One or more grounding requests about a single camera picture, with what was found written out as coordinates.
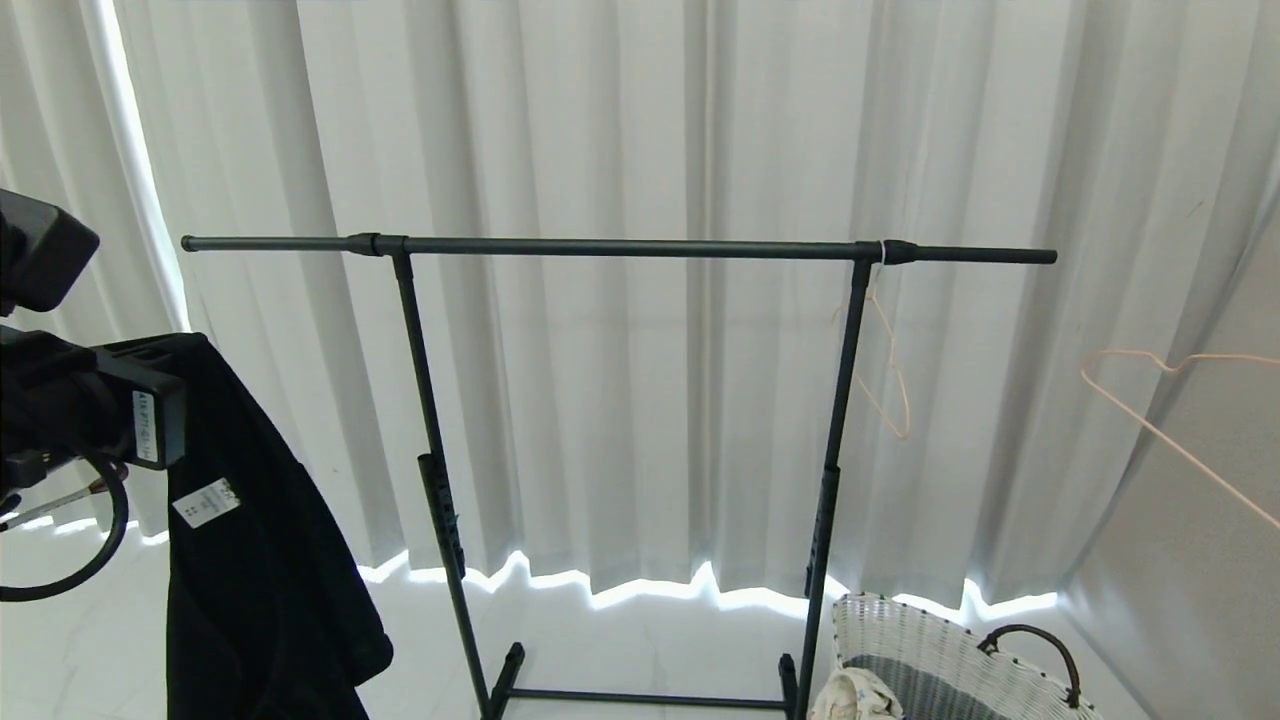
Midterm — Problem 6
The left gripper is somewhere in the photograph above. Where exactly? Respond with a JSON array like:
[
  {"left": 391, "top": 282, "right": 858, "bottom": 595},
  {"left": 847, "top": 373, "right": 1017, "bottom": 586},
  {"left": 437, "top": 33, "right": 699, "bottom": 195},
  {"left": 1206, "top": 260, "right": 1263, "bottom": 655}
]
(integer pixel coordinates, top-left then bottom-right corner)
[{"left": 0, "top": 335, "right": 189, "bottom": 471}]

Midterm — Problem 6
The black garment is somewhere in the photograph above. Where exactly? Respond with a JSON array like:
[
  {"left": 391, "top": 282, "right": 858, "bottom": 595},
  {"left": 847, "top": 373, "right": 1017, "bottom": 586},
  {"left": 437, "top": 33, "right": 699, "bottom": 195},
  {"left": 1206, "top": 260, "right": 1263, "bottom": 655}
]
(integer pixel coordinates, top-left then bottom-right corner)
[{"left": 100, "top": 333, "right": 394, "bottom": 720}]

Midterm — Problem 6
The pink clothes hanger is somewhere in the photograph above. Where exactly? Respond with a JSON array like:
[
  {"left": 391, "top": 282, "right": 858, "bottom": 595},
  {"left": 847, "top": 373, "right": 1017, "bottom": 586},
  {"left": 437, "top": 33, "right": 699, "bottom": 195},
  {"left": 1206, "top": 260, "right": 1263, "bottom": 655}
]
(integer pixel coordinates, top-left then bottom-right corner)
[
  {"left": 830, "top": 262, "right": 913, "bottom": 441},
  {"left": 1080, "top": 350, "right": 1280, "bottom": 531}
]

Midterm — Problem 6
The black clothes rack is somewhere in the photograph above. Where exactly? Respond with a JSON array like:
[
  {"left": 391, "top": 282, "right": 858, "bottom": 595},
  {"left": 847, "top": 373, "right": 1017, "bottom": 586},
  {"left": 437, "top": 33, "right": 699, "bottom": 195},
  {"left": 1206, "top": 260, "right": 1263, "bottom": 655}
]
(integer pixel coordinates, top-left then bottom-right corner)
[{"left": 180, "top": 232, "right": 1059, "bottom": 720}]

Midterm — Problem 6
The white laundry basket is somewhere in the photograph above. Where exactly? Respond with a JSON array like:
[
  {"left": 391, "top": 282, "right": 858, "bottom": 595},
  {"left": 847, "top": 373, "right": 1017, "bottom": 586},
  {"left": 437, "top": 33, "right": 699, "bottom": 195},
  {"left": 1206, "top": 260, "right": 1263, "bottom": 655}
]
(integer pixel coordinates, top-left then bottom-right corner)
[{"left": 832, "top": 592, "right": 1101, "bottom": 720}]

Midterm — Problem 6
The white curtain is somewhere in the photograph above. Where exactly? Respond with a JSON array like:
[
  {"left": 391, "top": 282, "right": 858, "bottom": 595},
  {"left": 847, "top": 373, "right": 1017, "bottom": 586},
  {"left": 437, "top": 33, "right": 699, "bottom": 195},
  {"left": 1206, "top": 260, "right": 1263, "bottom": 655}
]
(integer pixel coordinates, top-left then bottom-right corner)
[{"left": 0, "top": 0, "right": 1280, "bottom": 613}]

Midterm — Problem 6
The cream printed garment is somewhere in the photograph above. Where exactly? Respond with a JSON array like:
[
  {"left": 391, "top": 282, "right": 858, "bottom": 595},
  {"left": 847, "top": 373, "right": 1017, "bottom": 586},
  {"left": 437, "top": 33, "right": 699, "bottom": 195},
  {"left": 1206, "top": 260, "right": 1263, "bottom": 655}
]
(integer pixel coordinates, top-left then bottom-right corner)
[{"left": 808, "top": 668, "right": 906, "bottom": 720}]

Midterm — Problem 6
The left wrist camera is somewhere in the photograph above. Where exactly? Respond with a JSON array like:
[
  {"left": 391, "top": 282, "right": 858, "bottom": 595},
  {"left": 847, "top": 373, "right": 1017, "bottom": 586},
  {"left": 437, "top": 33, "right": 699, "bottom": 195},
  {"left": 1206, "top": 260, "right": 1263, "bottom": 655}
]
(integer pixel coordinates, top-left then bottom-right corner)
[{"left": 0, "top": 188, "right": 101, "bottom": 316}]

